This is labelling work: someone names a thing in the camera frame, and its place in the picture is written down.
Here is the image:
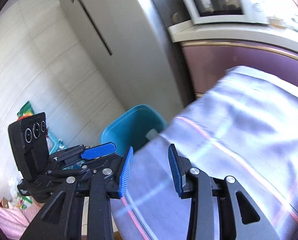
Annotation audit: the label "pink sleeve forearm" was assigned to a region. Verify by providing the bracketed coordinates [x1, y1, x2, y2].
[0, 200, 44, 239]

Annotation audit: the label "white countertop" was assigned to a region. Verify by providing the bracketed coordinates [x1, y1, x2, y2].
[168, 21, 298, 56]

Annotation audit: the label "blue trash bin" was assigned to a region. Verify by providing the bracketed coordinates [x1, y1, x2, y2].
[100, 105, 167, 155]

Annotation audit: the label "silver refrigerator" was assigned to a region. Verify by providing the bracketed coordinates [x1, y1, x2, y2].
[60, 0, 191, 121]

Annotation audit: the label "plaid grey tablecloth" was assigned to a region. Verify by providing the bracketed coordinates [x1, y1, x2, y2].
[111, 66, 298, 239]

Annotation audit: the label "purple kitchen cabinets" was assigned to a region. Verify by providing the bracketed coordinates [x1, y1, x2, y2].
[181, 40, 298, 96]

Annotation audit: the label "teal plastic basket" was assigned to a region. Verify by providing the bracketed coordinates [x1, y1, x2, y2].
[46, 129, 65, 155]

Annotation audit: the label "white microwave oven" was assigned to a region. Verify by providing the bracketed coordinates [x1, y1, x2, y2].
[183, 0, 269, 25]

